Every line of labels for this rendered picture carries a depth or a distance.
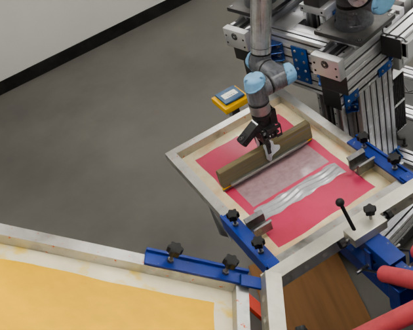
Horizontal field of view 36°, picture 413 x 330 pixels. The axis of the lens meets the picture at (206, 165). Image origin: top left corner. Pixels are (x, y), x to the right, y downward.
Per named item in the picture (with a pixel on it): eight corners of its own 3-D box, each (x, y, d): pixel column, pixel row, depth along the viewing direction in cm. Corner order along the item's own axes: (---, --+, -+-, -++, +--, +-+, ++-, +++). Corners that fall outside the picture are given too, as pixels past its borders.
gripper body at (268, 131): (283, 136, 233) (278, 110, 226) (263, 146, 231) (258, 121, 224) (271, 127, 239) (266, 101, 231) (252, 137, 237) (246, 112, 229)
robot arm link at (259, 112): (255, 111, 221) (243, 101, 227) (257, 122, 224) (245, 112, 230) (273, 102, 223) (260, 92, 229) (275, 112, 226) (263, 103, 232)
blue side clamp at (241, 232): (223, 228, 225) (219, 215, 221) (235, 222, 226) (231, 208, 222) (269, 281, 203) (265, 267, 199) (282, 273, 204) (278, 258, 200)
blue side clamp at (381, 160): (348, 154, 238) (346, 139, 234) (358, 147, 239) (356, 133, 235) (404, 195, 216) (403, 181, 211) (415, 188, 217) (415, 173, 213)
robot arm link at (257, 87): (270, 74, 216) (249, 86, 214) (275, 101, 223) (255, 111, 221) (258, 66, 222) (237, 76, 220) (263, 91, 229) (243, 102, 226)
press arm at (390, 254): (353, 242, 200) (351, 232, 197) (368, 232, 201) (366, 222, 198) (391, 275, 187) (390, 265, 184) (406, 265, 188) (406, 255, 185)
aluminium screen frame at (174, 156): (167, 160, 260) (164, 153, 258) (283, 95, 274) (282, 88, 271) (273, 277, 202) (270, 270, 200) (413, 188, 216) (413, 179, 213)
